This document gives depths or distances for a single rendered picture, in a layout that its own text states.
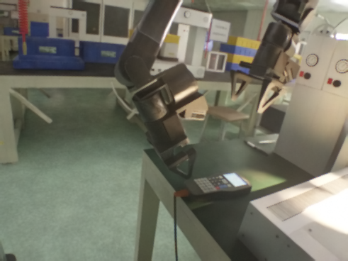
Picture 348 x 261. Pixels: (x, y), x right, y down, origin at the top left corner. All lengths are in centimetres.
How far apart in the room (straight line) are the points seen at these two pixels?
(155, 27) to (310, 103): 65
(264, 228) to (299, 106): 58
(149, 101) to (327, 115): 65
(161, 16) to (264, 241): 46
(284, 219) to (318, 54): 61
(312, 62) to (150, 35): 63
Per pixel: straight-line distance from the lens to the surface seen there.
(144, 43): 43
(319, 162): 93
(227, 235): 55
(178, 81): 45
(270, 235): 47
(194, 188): 61
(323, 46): 92
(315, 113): 91
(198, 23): 239
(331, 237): 49
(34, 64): 226
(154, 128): 45
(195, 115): 48
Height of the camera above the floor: 113
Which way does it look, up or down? 22 degrees down
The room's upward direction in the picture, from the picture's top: 9 degrees clockwise
